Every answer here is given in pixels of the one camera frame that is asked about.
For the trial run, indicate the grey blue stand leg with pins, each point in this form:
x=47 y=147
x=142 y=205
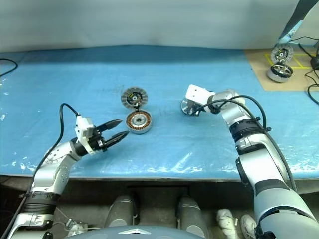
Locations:
x=299 y=15

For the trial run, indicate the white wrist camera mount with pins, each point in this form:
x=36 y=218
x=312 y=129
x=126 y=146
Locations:
x=197 y=92
x=83 y=124

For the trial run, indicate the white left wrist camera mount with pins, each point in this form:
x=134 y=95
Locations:
x=83 y=124

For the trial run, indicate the motor stator with copper windings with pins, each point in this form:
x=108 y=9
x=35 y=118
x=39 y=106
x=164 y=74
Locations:
x=138 y=122

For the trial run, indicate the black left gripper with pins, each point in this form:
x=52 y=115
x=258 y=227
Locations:
x=96 y=142

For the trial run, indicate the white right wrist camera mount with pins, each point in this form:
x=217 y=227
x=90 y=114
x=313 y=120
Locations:
x=197 y=92

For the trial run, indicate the brown cardboard sheet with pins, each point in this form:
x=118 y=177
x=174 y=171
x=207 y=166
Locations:
x=256 y=67

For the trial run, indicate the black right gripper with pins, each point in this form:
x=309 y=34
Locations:
x=194 y=103

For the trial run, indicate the white sneaker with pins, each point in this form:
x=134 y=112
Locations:
x=248 y=225
x=225 y=221

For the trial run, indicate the spare motor end disc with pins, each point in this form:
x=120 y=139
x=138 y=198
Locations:
x=281 y=53

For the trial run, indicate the motor end disc with circuit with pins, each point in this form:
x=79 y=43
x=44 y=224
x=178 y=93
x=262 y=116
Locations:
x=127 y=97

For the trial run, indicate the blue plastic table cover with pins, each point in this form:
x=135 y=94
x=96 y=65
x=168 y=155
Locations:
x=174 y=69

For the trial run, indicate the dark grey rounded robot leg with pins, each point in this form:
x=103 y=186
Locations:
x=120 y=211
x=192 y=214

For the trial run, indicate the silver motor rotor cap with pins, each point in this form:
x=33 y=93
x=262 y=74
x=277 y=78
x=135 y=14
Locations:
x=185 y=107

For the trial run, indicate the grey robot torso with emblem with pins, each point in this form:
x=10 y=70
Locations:
x=134 y=232

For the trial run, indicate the spare silver motor rotor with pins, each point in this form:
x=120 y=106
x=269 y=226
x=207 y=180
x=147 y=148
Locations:
x=279 y=73

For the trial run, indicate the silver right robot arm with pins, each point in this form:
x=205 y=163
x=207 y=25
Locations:
x=249 y=139

